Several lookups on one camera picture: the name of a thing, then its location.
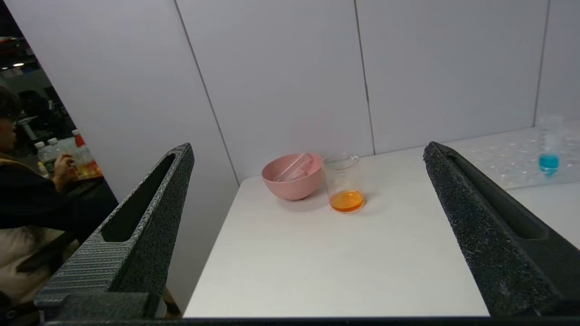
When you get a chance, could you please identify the orange drink bottle red cap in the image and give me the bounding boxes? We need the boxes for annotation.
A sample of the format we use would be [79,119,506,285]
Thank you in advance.
[72,129,101,178]

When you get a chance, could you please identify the test tube with blue pigment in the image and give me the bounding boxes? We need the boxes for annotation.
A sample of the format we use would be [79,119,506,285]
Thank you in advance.
[537,115,564,177]

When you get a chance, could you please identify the clear glass beaker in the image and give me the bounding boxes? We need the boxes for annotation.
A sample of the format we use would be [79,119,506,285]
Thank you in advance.
[321,152,366,214]

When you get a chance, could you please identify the test tube with yellow pigment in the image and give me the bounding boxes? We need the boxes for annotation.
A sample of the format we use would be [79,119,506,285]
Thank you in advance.
[274,156,306,182]

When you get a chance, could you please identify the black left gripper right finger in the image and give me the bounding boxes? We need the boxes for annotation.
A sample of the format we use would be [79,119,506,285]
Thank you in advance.
[422,141,580,318]

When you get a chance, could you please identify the pink plastic bowl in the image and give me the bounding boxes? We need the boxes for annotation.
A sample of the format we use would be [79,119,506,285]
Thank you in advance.
[261,152,325,201]

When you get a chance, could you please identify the black background table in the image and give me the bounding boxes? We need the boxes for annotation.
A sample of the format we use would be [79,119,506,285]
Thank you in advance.
[67,174,121,238]

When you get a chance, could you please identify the clear plastic water bottle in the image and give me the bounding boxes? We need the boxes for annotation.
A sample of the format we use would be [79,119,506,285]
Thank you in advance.
[35,141,48,178]
[47,137,63,173]

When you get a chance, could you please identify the clear acrylic test tube rack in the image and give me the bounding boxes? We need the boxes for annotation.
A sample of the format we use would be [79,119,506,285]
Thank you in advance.
[446,126,580,191]

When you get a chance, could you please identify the seated person dark jacket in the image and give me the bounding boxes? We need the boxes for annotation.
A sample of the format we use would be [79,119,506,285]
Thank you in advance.
[0,85,80,309]

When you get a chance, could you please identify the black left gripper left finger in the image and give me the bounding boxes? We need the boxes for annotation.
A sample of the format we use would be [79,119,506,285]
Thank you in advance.
[34,142,196,320]

